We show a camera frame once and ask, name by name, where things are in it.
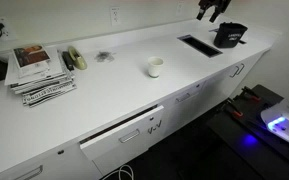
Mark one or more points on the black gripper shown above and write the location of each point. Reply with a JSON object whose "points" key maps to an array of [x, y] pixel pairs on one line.
{"points": [[214, 3]]}

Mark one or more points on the white paper mug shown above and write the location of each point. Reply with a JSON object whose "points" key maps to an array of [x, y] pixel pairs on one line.
{"points": [[155, 66]]}

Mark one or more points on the white robot base blue light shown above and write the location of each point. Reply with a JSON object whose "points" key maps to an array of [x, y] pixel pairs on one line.
{"points": [[284, 121]]}

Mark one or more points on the black fabric container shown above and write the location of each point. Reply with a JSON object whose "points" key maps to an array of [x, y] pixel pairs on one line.
{"points": [[230, 35]]}

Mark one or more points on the black rectangular counter grommet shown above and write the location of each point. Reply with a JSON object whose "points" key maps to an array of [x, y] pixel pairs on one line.
{"points": [[199, 45]]}

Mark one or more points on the white cabinet door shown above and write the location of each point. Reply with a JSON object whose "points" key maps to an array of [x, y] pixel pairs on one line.
{"points": [[232, 78]]}

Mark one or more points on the white closed drawer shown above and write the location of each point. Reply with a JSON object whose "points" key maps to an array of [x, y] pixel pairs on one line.
{"points": [[189, 96]]}

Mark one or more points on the black robot cart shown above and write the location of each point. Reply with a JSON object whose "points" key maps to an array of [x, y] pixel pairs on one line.
{"points": [[237, 146]]}

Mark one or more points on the black stapler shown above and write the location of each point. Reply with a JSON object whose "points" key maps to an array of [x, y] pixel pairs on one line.
{"points": [[67, 60]]}

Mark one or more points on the white open drawer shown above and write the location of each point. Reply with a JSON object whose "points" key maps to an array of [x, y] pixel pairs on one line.
{"points": [[124, 143]]}

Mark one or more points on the stack of magazines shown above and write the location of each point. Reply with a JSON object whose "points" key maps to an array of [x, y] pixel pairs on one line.
{"points": [[44, 81]]}

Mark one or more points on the magazine with dark cover photo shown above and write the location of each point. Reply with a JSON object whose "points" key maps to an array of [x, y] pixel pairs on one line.
{"points": [[30, 58]]}

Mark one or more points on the white drawer with lock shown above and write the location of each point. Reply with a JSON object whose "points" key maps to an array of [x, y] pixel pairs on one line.
{"points": [[50, 166]]}

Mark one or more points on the small white wall outlet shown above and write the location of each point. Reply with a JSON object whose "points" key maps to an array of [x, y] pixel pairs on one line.
{"points": [[179, 8]]}

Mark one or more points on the white double wall outlet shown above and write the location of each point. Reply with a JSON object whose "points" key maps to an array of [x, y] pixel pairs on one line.
{"points": [[115, 15]]}

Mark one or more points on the white wall outlet with plug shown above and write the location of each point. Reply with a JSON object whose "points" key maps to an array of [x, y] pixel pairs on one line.
{"points": [[7, 31]]}

